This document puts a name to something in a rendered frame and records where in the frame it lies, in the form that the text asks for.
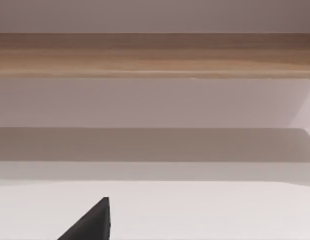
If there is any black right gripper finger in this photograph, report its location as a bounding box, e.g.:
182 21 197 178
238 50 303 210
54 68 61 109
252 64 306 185
57 196 111 240

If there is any wooden shelf board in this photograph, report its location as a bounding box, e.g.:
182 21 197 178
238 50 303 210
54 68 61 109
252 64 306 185
0 32 310 83

